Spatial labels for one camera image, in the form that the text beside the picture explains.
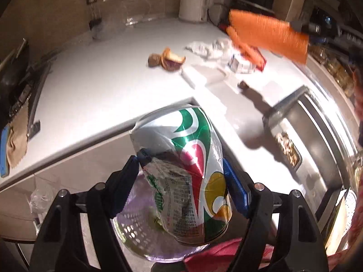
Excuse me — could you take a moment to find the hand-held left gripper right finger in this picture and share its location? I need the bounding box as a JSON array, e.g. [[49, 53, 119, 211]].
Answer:
[[223, 158, 329, 272]]

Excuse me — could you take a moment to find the clear plastic bag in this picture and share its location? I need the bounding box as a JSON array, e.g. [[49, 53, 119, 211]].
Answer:
[[98, 8, 141, 39]]

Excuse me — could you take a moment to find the crushed green soda can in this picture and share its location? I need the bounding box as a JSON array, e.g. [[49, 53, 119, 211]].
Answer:
[[130, 104, 233, 246]]

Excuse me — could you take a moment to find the white colander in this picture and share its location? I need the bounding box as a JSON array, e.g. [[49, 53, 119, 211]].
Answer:
[[329, 188, 359, 254]]

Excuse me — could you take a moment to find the white tissue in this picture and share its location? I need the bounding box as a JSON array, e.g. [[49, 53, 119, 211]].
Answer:
[[185, 39, 231, 61]]

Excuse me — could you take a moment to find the stainless steel sink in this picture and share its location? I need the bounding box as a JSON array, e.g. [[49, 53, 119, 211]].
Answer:
[[262, 85, 359, 250]]

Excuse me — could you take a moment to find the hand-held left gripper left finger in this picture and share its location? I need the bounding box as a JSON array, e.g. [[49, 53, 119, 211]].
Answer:
[[28, 149, 149, 272]]

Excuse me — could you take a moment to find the blue flat pad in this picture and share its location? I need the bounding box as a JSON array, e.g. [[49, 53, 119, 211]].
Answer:
[[0, 125, 12, 178]]

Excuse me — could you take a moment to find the grey kitchen cabinet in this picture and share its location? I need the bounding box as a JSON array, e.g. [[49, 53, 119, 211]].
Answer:
[[0, 130, 137, 243]]

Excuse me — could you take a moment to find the black gas stove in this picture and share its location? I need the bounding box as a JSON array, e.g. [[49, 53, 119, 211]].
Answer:
[[0, 38, 52, 141]]

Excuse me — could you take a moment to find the blue and white milk carton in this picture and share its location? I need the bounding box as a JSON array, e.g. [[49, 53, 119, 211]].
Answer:
[[227, 53, 256, 75]]

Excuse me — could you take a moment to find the glass bottle with black cap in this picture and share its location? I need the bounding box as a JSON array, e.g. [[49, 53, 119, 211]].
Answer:
[[86, 0, 104, 39]]

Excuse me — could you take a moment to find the orange snack bag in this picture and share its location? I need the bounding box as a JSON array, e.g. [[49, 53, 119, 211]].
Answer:
[[226, 9, 309, 65]]

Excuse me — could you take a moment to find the red snack packet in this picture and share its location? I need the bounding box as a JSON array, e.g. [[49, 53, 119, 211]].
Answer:
[[241, 45, 267, 73]]

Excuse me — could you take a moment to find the orange fruit peel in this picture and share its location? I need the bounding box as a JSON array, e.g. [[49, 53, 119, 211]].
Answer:
[[161, 48, 187, 72]]

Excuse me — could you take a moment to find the beige dish cloth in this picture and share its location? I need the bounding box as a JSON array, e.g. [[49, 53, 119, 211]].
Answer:
[[6, 103, 29, 169]]

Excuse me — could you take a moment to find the brown nut shell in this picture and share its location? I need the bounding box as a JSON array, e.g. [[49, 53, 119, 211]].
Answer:
[[147, 53, 162, 68]]

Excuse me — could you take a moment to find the row of glass jars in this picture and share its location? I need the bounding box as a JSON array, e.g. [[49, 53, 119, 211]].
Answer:
[[308, 44, 356, 98]]

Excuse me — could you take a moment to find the clear flat plastic wrapper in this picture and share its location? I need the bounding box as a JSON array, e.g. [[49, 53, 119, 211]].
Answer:
[[193, 63, 231, 87]]

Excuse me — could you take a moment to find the trash bin with purple bag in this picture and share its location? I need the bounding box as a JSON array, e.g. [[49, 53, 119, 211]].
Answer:
[[110, 173, 212, 262]]

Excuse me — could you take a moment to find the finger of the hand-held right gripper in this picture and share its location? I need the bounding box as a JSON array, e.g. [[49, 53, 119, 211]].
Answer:
[[289, 20, 322, 36]]

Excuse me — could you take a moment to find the person's pink patterned robe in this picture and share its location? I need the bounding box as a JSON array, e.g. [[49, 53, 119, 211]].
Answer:
[[183, 237, 274, 272]]

